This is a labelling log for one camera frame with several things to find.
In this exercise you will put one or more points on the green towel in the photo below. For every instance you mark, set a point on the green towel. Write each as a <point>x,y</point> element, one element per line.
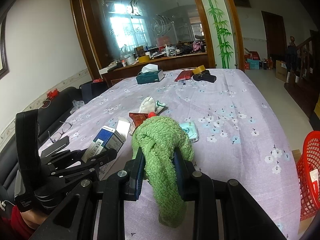
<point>158,137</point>

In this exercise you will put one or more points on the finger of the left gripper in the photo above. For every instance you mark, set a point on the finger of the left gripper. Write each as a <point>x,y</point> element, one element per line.
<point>66,157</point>
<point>93,165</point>

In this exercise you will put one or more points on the black sofa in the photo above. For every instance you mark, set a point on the black sofa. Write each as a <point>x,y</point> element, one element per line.
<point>50,117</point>

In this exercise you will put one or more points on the black pouch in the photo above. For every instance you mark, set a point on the black pouch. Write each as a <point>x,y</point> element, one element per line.
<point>204,76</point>

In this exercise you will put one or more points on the purple floral tablecloth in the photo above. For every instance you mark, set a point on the purple floral tablecloth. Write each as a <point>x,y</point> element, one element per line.
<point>240,137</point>

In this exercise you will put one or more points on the cardboard box under basket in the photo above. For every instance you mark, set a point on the cardboard box under basket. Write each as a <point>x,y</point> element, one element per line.
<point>296,155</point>

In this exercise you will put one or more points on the yellow tape roll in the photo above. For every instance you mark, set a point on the yellow tape roll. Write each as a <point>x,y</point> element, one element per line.
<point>199,70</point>

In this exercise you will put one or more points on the white green-trimmed sock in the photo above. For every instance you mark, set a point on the white green-trimmed sock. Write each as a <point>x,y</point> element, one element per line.
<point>149,105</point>

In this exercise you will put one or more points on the eyeglasses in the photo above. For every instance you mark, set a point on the eyeglasses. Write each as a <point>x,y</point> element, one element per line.
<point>65,127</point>

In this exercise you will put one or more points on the teal tissue box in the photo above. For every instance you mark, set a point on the teal tissue box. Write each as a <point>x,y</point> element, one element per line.
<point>150,74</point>

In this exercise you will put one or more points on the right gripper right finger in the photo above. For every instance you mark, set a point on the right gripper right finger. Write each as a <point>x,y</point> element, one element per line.
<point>222,210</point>

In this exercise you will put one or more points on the wooden sideboard counter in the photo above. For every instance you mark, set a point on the wooden sideboard counter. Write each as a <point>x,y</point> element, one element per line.
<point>165,63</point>

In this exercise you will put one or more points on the dark red snack wrapper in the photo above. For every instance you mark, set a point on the dark red snack wrapper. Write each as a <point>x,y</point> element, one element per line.
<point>138,118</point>

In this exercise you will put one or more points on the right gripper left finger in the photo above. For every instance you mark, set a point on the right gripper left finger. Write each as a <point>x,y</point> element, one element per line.
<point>96,210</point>

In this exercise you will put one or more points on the dark bag beside sofa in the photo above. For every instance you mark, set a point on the dark bag beside sofa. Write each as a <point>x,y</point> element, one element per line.
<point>91,90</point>

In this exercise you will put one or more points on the teal tissue pack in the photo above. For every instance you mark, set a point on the teal tissue pack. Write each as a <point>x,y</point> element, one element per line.
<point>191,130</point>

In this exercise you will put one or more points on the black smartphone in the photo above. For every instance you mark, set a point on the black smartphone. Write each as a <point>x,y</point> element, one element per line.
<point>55,147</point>

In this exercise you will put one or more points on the blue white medicine box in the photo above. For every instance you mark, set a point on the blue white medicine box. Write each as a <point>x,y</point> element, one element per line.
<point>107,138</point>

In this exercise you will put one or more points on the red plastic trash basket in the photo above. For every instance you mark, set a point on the red plastic trash basket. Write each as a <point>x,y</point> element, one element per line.
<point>308,176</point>

